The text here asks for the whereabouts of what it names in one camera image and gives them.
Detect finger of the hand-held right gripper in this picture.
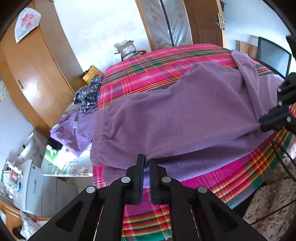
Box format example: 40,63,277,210
258,72,296,122
261,115,296,132

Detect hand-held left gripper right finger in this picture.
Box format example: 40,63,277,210
149,159,266,241

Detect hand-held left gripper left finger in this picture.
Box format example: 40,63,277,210
28,153,145,241

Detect purple fleece pants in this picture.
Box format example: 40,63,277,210
90,50,286,183

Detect black office chair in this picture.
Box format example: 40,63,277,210
255,36,292,78

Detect wooden panel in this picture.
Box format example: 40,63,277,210
240,40,258,61

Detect grey folding table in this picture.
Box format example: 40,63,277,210
41,148,94,178

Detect person's floral clothing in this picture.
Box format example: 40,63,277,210
243,141,296,232

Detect light purple shirt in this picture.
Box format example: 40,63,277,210
50,108,99,157

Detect green tissue pack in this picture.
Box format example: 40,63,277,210
42,148,70,172

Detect wooden door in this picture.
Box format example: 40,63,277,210
184,0,227,48

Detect black cloth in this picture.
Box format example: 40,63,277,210
47,138,62,150

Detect blue floral garment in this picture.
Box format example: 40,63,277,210
73,75,103,115

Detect white drawer cabinet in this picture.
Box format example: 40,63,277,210
13,159,48,215

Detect white cardboard carton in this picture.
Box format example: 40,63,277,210
17,132,48,169

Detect floral bed quilt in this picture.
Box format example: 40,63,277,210
20,210,55,240

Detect pink green plaid blanket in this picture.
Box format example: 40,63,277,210
92,44,296,241

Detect yellow box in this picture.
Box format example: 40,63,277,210
83,65,103,82

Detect clear plastic door curtain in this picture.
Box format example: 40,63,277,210
141,0,192,50

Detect brown cardboard box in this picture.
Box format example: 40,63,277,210
116,40,137,59

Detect wooden wardrobe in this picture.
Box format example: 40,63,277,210
0,0,88,137

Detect white plastic bag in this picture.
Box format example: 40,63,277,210
14,7,41,43

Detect black cable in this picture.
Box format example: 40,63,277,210
270,137,296,183

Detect metal door handle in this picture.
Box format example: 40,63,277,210
214,13,227,30

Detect wooden door frame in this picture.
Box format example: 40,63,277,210
135,0,158,52

